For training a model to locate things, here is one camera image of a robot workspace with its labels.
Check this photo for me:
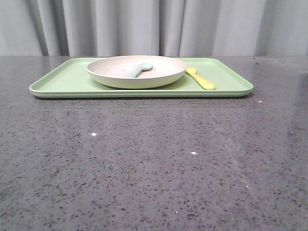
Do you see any white round plate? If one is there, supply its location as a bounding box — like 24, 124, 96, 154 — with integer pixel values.
86, 55, 187, 89

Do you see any light green rectangular tray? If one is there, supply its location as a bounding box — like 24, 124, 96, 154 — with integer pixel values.
29, 58, 253, 98

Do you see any light blue plastic spoon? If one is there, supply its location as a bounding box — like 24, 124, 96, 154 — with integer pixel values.
124, 62, 153, 78

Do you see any yellow plastic fork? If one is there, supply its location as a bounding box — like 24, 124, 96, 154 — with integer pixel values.
186, 67, 216, 90

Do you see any grey pleated curtain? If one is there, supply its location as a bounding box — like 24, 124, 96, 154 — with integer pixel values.
0, 0, 308, 57

